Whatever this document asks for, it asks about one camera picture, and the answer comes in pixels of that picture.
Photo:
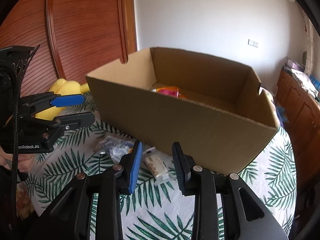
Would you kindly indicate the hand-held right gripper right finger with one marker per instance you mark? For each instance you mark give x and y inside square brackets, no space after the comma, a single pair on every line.
[178,170]

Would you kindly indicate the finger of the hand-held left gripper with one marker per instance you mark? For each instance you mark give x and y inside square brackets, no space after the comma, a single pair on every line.
[66,100]
[75,120]

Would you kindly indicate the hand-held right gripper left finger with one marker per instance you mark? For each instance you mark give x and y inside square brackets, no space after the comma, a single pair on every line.
[135,170]

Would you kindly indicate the brown cardboard box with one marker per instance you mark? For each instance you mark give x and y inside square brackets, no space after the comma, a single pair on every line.
[200,120]

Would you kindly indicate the clear bun packet pink ends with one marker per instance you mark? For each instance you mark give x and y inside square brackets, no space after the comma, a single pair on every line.
[167,91]

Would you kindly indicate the person's left hand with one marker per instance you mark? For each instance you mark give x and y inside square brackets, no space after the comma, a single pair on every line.
[25,162]

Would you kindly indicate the yellow plush toy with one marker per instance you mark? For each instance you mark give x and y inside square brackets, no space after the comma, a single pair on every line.
[67,86]

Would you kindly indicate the small white packet with circles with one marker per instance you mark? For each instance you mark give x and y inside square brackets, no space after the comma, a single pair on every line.
[156,165]

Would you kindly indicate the white blue orange snack packet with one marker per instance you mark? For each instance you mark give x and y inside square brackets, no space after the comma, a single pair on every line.
[117,148]

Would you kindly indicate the wooden wardrobe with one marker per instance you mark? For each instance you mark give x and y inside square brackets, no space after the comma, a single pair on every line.
[87,25]

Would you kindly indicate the leaf printed bedsheet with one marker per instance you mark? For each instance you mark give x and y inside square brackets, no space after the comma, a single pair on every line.
[270,180]

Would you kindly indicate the beige patterned pillow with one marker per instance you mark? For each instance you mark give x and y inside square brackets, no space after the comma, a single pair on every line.
[268,95]

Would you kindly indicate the wooden cabinet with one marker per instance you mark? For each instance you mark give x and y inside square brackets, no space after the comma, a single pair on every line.
[297,115]

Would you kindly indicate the clutter pile on cabinet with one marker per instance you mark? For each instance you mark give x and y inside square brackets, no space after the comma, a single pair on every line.
[302,77]

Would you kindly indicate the white curtain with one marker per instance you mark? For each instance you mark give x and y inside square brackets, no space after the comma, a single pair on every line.
[310,45]

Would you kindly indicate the white wall socket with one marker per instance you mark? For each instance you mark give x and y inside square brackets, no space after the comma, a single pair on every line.
[253,43]

